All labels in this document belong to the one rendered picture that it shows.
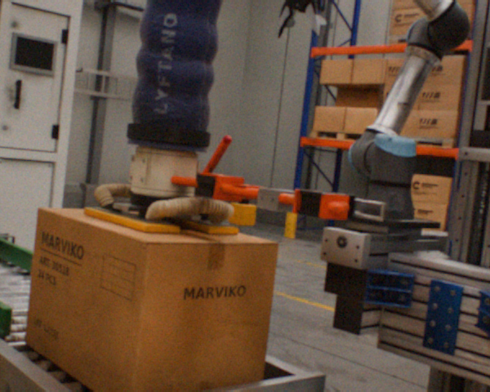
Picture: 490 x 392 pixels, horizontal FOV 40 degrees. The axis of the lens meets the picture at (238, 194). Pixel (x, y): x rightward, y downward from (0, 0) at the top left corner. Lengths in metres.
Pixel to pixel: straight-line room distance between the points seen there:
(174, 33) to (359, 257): 0.75
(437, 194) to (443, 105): 1.18
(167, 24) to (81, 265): 0.65
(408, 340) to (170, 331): 0.65
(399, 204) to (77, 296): 0.90
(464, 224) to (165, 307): 0.84
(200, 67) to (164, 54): 0.10
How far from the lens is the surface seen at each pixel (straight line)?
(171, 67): 1.77
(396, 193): 1.92
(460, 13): 2.06
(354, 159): 2.08
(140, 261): 1.54
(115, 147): 11.94
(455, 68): 9.47
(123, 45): 12.03
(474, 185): 1.92
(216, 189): 1.60
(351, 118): 10.29
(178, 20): 1.79
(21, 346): 2.10
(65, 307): 1.86
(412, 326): 1.87
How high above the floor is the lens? 1.15
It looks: 3 degrees down
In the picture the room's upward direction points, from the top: 6 degrees clockwise
